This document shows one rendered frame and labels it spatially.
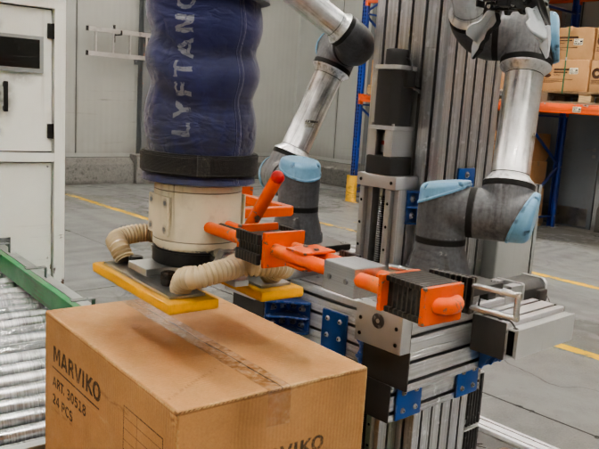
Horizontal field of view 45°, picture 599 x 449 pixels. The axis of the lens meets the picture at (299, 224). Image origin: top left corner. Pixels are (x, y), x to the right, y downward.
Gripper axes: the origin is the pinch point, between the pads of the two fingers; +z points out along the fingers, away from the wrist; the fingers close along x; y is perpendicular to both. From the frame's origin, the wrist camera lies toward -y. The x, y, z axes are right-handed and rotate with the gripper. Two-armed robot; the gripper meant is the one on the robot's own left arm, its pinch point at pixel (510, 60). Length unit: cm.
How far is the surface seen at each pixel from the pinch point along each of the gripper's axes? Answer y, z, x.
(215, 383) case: 47, 58, -20
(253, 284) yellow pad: 32, 45, -30
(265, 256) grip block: 43, 35, -14
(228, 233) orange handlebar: 41, 33, -27
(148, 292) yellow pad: 52, 45, -35
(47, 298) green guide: 2, 92, -195
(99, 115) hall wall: -406, 46, -956
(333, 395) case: 27, 62, -12
